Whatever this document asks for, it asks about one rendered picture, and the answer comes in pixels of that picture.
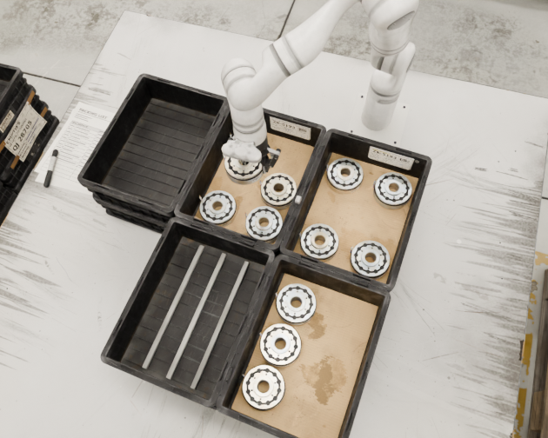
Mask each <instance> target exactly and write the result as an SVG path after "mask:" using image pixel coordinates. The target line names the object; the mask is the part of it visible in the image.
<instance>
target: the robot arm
mask: <svg viewBox="0 0 548 438"><path fill-rule="evenodd" d="M357 2H360V3H361V4H362V6H363V8H364V10H365V12H366V14H367V16H368V17H369V18H370V20H371V21H370V25H369V38H370V42H371V66H372V67H373V68H374V69H376V70H375V71H374V72H373V73H372V75H371V81H370V85H369V89H368V92H367V96H366V99H365V103H364V108H363V112H362V116H361V119H362V123H363V125H364V126H365V127H366V128H367V129H370V130H375V131H379V130H383V129H386V128H387V127H388V126H389V124H390V122H391V118H392V115H393V113H394V110H395V108H396V105H397V102H398V98H399V95H400V93H401V90H402V88H403V85H404V80H405V78H406V75H407V73H408V71H409V68H410V67H411V63H412V61H413V58H414V56H415V54H416V53H415V52H416V46H415V44H414V43H412V42H410V39H411V25H412V21H413V19H414V17H415V16H416V14H417V11H418V7H419V0H329V1H328V2H327V3H326V4H324V5H323V6H322V7H321V8H320V9H319V10H318V11H316V12H315V13H314V14H313V15H312V16H311V17H309V18H308V19H307V20H305V21H304V22H303V23H301V24H300V25H299V26H297V27H296V28H295V29H294V30H292V31H290V32H289V33H287V34H286V35H284V36H282V37H281V38H279V39H278V40H277V41H275V42H274V43H272V44H270V45H269V46H267V47H266V48H265V49H264V50H263V52H262V62H263V64H262V68H261V69H260V71H259V72H258V73H256V71H255V69H254V67H253V65H252V64H251V63H250V62H249V61H248V60H246V59H243V58H241V57H237V58H233V59H231V60H230V61H228V62H227V63H226V64H225V65H224V67H223V69H222V72H221V80H222V84H223V86H224V91H225V94H226V96H227V99H228V102H229V105H230V109H231V119H232V123H233V132H234V137H235V141H234V140H233V138H231V137H229V139H228V142H227V143H226V144H224V145H223V147H222V152H223V155H224V156H227V157H230V158H234V159H238V160H241V162H242V163H243V165H247V164H248V163H261V164H262V170H263V174H266V172H267V173H268V171H269V169H270V167H271V168H273V167H274V165H275V164H276V162H277V160H278V158H279V155H280V152H281V149H276V150H274V149H271V147H270V145H269V144H268V136H267V129H266V123H265V120H264V111H263V106H262V103H263V102H264V101H265V100H266V99H267V98H268V97H269V96H270V94H271V93H272V92H273V91H274V90H275V89H276V88H277V87H278V86H279V85H280V84H281V83H282V82H283V80H284V79H286V78H287V77H289V76H291V75H293V74H294V73H296V72H298V71H299V70H301V69H302V68H304V67H305V66H307V65H308V64H310V63H311V62H312V61H314V60H315V59H316V58H317V56H318V55H319V54H320V53H321V51H322V50H323V48H324V46H325V45H326V43H327V41H328V39H329V37H330V35H331V33H332V31H333V30H334V28H335V26H336V25H337V23H338V21H339V20H340V18H341V17H342V16H343V14H344V13H345V12H346V11H347V10H348V9H349V8H350V7H352V6H353V5H354V4H355V3H357ZM267 154H270V155H271V159H270V158H269V157H268V155H267Z"/></svg>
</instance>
